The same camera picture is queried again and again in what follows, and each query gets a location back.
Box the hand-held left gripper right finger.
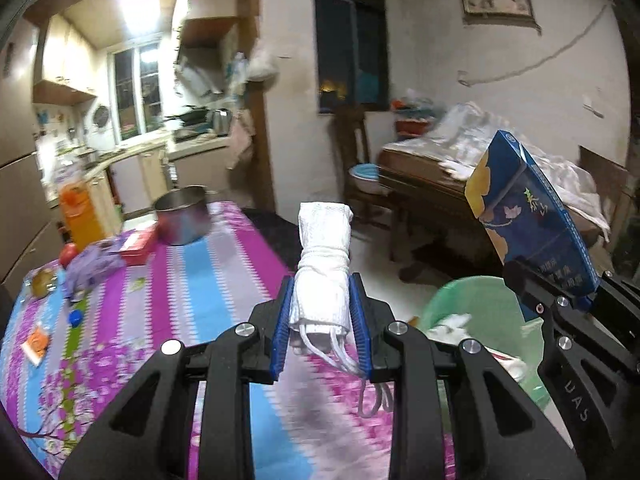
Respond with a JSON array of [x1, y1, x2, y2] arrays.
[[350, 272, 586, 480]]

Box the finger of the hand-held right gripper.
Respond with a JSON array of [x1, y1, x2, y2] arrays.
[[502, 259, 558, 321], [570, 269, 640, 321]]

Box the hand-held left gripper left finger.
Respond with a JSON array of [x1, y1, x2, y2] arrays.
[[59, 275, 296, 480]]

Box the bin with green plastic bag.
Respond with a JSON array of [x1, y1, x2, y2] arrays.
[[417, 276, 556, 411]]

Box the white towel with strings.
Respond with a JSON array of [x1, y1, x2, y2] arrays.
[[290, 201, 396, 418]]

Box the blue printed carton box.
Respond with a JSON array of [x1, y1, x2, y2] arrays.
[[464, 130, 601, 301]]

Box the white crumpled paper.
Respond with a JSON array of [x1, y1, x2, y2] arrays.
[[427, 312, 476, 341]]

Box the black cloth heap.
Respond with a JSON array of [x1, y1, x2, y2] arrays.
[[240, 205, 326, 281]]

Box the purple striped floral tablecloth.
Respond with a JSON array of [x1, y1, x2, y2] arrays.
[[0, 200, 456, 480]]

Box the wooden chair with plain back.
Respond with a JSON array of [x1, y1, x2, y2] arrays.
[[577, 145, 631, 256]]

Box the white gloves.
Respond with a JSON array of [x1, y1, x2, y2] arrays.
[[440, 157, 476, 181]]

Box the dark wooden dining table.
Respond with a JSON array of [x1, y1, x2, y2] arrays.
[[377, 142, 611, 281]]

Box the steel pot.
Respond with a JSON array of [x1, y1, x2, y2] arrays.
[[152, 185, 211, 247]]

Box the blue and white basin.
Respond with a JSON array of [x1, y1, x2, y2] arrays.
[[349, 162, 388, 196]]

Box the red box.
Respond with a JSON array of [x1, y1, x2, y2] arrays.
[[119, 227, 160, 267]]

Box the white crumpled sheet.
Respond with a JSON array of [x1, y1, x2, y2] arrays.
[[382, 101, 612, 241]]

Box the hanging pink towel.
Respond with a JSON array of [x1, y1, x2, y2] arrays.
[[227, 110, 256, 171]]

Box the dark wooden chair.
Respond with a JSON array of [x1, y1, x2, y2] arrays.
[[330, 107, 396, 221]]

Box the purple plastic bag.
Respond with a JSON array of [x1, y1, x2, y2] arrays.
[[65, 240, 128, 293]]

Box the red basin with clutter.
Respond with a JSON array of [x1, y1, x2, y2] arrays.
[[392, 97, 436, 138]]

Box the kitchen counter with cabinets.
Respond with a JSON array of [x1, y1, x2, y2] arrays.
[[47, 135, 231, 221]]

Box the black wok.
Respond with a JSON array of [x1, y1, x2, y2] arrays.
[[162, 105, 213, 128]]

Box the orange juice bottle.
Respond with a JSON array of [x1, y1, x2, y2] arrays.
[[54, 157, 103, 248]]

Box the clear bag with food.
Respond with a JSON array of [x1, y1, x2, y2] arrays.
[[27, 266, 63, 301]]

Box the small orange packet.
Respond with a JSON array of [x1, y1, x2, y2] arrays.
[[22, 327, 51, 366]]

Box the steel range hood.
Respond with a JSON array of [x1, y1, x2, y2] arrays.
[[174, 47, 226, 98]]

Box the hanging white plastic bag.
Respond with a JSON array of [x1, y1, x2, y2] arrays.
[[247, 47, 278, 83]]

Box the barred kitchen window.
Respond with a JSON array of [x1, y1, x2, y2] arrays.
[[107, 42, 166, 143]]

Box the dark room window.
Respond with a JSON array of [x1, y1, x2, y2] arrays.
[[312, 0, 391, 116]]

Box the grey refrigerator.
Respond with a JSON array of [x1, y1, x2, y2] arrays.
[[0, 20, 66, 286]]

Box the cabinet above range hood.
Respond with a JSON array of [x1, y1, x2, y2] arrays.
[[177, 0, 251, 51]]

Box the white wall cable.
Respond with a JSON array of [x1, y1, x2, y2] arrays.
[[457, 2, 613, 86]]

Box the cream wall cabinets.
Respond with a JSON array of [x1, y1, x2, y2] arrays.
[[32, 12, 108, 106]]

